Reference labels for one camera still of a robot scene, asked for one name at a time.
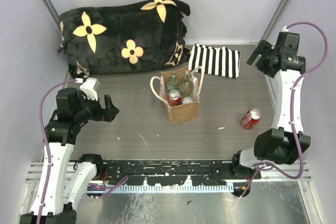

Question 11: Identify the brown burlap canvas bag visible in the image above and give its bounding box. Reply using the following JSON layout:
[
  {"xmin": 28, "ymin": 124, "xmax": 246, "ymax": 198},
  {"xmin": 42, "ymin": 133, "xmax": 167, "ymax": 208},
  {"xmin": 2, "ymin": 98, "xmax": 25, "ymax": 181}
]
[{"xmin": 150, "ymin": 67, "xmax": 205, "ymax": 124}]

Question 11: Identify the aluminium front rail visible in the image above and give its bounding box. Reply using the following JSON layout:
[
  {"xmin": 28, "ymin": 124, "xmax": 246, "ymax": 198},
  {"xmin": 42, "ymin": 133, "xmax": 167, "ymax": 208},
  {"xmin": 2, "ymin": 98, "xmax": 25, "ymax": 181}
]
[{"xmin": 26, "ymin": 159, "xmax": 313, "ymax": 194}]

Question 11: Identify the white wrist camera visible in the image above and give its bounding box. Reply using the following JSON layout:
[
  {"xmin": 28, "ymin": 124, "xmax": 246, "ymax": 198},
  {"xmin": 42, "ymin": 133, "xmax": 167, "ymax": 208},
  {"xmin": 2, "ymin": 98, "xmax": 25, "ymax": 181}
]
[
  {"xmin": 279, "ymin": 26, "xmax": 289, "ymax": 36},
  {"xmin": 75, "ymin": 78, "xmax": 100, "ymax": 101}
]

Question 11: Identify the clear glass soda bottle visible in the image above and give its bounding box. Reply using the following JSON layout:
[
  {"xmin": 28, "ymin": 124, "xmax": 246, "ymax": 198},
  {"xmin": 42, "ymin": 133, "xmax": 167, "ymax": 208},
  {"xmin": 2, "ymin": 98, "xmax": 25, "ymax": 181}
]
[
  {"xmin": 166, "ymin": 74, "xmax": 180, "ymax": 92},
  {"xmin": 180, "ymin": 73, "xmax": 193, "ymax": 98}
]

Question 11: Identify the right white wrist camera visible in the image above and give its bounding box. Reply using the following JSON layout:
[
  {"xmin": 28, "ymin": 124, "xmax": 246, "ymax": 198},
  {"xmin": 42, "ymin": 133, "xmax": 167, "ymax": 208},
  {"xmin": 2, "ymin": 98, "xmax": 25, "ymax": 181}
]
[{"xmin": 279, "ymin": 26, "xmax": 289, "ymax": 36}]

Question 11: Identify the black floral plush blanket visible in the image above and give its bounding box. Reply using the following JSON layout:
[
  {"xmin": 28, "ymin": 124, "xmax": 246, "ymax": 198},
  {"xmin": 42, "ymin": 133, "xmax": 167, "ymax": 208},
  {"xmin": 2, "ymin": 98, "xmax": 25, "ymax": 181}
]
[{"xmin": 58, "ymin": 0, "xmax": 191, "ymax": 78}]

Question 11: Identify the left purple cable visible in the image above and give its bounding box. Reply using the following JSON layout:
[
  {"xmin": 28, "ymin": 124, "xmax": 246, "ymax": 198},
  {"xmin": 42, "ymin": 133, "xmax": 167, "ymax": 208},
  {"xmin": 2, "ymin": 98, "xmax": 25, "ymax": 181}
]
[{"xmin": 35, "ymin": 78, "xmax": 83, "ymax": 224}]

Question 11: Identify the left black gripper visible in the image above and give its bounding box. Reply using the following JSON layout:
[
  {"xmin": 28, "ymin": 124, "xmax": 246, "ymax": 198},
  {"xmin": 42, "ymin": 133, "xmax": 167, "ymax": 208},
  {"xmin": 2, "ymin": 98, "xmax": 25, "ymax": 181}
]
[{"xmin": 75, "ymin": 90, "xmax": 119, "ymax": 123}]

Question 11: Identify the purple Fanta can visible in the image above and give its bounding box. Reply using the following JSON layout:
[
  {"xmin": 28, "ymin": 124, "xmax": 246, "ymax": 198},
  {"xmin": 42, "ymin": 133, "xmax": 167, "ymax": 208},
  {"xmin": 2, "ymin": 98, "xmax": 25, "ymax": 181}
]
[{"xmin": 182, "ymin": 97, "xmax": 194, "ymax": 104}]

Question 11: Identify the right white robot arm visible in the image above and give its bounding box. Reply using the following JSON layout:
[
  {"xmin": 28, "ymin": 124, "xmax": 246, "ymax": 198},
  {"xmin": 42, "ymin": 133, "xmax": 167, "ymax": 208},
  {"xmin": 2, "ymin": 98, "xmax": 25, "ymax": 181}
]
[{"xmin": 230, "ymin": 30, "xmax": 311, "ymax": 179}]

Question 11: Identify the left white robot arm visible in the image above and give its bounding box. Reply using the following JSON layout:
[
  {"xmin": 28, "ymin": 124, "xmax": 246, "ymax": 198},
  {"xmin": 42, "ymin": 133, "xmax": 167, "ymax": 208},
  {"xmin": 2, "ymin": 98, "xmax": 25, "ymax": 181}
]
[{"xmin": 19, "ymin": 88, "xmax": 119, "ymax": 223}]

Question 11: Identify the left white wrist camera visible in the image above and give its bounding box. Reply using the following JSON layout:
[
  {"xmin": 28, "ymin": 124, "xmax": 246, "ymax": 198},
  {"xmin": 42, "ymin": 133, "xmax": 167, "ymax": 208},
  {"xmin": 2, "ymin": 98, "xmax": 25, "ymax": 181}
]
[{"xmin": 75, "ymin": 78, "xmax": 100, "ymax": 101}]

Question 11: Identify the red cola can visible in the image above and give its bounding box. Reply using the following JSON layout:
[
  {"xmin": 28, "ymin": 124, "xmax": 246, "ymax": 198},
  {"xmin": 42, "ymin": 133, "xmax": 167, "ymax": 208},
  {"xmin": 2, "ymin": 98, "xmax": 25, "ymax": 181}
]
[{"xmin": 167, "ymin": 90, "xmax": 181, "ymax": 106}]

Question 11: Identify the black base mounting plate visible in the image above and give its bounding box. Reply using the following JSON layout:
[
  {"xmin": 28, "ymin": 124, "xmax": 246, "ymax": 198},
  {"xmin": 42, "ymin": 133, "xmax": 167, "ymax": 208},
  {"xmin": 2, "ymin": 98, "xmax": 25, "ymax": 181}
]
[{"xmin": 76, "ymin": 158, "xmax": 263, "ymax": 187}]

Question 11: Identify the red Coca-Cola can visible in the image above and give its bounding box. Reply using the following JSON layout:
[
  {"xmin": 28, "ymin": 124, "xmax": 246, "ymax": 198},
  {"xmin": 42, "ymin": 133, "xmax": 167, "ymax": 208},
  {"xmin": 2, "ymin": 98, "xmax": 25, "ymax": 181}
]
[{"xmin": 241, "ymin": 108, "xmax": 261, "ymax": 130}]

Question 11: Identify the black white striped cloth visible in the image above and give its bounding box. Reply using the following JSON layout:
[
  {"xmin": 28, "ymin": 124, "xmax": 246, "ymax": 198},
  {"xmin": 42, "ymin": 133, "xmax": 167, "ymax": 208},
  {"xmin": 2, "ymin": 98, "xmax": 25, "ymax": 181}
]
[{"xmin": 188, "ymin": 44, "xmax": 241, "ymax": 79}]

